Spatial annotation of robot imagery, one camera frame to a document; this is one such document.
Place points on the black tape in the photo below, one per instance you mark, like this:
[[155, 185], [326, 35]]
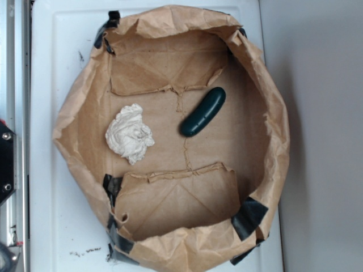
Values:
[[248, 218], [112, 186], [112, 22], [119, 246]]

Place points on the brown paper bag tray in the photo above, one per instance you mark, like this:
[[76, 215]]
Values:
[[170, 158]]

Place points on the black tape bottom left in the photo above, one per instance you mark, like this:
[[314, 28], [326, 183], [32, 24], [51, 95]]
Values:
[[119, 246]]

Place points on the crumpled white paper ball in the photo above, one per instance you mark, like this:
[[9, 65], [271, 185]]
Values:
[[128, 136]]

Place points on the black tape bottom right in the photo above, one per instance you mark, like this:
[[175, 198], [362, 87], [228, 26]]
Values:
[[248, 218]]

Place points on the dark green plastic cucumber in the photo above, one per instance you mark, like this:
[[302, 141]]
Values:
[[202, 115]]

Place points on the silver aluminium rail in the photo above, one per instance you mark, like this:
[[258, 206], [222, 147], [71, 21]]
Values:
[[15, 88]]

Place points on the black tape top left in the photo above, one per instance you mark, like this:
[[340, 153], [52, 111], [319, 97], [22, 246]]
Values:
[[112, 22]]

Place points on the black metal bracket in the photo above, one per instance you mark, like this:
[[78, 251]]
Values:
[[7, 163]]

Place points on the white plastic tray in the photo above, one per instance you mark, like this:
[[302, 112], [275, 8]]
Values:
[[56, 141]]

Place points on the black tape left inner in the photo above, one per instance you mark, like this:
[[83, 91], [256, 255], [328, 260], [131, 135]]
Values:
[[112, 186]]

